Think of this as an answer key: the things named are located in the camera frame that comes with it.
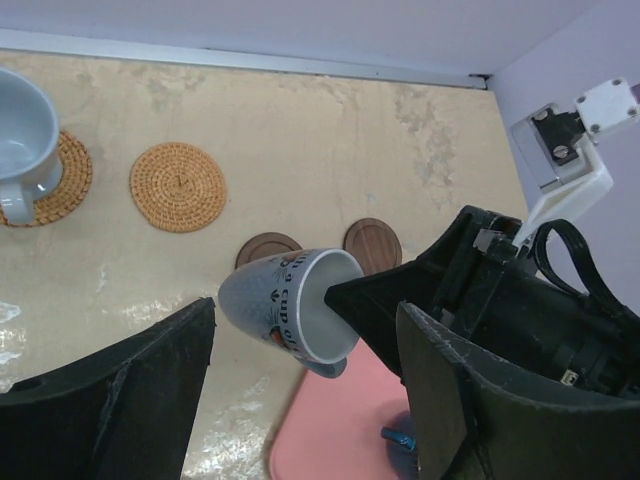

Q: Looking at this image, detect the dark blue cup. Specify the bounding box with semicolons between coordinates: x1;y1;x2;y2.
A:
380;411;420;480

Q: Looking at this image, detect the woven rattan coaster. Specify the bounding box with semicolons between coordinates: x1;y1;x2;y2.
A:
20;130;93;228
129;142;228;233

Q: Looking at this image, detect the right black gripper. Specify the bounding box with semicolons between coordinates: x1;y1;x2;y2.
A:
324;207;639;400

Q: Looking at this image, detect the dark wooden coaster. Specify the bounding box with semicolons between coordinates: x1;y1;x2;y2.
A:
343;218;402;276
235;232;302;269

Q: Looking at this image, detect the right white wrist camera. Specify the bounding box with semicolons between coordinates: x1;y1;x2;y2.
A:
510;77;639;247

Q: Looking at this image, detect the small white cup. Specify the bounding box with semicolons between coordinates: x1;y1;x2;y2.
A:
218;248;363;379

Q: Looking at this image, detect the large light blue cup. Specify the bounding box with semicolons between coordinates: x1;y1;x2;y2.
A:
1;68;63;225

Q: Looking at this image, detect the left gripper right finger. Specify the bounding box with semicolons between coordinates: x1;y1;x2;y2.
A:
396;302;639;479

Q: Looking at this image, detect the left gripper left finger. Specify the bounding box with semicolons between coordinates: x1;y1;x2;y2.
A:
1;297;216;479

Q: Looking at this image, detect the pink tray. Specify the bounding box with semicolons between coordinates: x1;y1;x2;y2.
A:
268;342;418;480

